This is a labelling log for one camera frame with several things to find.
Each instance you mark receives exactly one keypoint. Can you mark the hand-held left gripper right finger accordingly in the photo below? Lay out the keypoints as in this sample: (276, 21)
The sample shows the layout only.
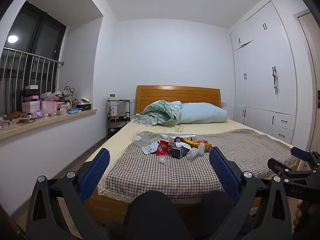
(222, 170)

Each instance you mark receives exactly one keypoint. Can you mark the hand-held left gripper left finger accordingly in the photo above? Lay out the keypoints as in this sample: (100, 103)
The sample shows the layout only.
(96, 172)

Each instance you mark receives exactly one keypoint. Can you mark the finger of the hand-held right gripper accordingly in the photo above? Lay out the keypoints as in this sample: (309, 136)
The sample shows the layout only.
(298, 152)
(276, 166)

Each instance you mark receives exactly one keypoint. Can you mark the yellow snack packet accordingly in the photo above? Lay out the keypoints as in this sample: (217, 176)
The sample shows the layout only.
(192, 142)

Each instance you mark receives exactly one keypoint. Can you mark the white printed packet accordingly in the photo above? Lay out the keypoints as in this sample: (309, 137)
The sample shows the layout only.
(150, 148)

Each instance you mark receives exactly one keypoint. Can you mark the person's right hand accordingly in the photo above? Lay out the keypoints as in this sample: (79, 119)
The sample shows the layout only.
(300, 215)

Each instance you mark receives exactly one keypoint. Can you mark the white tissue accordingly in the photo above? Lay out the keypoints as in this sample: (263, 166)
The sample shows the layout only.
(179, 144)

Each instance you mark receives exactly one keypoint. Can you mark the small white cube item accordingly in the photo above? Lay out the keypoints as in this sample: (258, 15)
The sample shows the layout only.
(179, 129)

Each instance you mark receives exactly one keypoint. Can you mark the small clear plastic piece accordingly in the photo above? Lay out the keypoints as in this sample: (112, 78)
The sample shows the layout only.
(163, 160)

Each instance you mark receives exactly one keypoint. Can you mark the light blue pillow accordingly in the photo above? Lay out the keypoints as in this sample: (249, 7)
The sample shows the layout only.
(202, 113)

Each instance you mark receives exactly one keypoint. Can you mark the checkered blanket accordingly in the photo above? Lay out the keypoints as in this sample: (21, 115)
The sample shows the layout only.
(162, 177)

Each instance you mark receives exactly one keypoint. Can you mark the blue cloth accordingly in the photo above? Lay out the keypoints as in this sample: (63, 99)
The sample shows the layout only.
(73, 110)

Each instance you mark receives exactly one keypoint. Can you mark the white appliance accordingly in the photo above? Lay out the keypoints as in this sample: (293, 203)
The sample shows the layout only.
(117, 110)

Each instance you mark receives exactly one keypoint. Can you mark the black flat box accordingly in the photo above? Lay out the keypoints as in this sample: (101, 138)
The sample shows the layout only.
(83, 106)

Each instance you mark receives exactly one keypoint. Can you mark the person's legs in black pants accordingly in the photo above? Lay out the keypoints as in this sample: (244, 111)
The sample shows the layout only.
(150, 212)

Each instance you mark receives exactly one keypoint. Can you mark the beige door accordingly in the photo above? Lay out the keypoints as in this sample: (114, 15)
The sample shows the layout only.
(312, 80)

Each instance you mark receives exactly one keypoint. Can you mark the black shelf cart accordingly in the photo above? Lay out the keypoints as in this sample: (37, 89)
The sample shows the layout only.
(118, 101)

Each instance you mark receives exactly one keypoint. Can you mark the pink bag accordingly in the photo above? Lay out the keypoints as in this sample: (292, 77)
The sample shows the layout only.
(48, 107)

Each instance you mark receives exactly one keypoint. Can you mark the purple pouch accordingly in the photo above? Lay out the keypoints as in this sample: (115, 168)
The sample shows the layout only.
(37, 114)

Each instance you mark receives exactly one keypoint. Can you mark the green floral quilt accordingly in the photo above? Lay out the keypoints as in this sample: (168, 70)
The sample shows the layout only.
(157, 115)

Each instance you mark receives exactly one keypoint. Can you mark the wooden bed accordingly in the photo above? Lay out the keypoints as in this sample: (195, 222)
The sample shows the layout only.
(175, 97)

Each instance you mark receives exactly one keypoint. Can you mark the stack of pink white boxes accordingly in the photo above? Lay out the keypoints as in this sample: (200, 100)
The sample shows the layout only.
(31, 103)

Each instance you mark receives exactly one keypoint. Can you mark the white wardrobe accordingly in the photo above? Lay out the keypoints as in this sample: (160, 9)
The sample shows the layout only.
(262, 55)

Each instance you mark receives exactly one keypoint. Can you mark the metal window railing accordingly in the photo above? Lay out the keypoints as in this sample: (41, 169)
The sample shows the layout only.
(32, 55)

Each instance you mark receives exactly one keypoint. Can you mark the dark window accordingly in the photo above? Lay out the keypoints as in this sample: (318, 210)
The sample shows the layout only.
(47, 37)

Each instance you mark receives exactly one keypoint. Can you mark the dark wall switch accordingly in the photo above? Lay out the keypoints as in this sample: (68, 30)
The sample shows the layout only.
(318, 100)

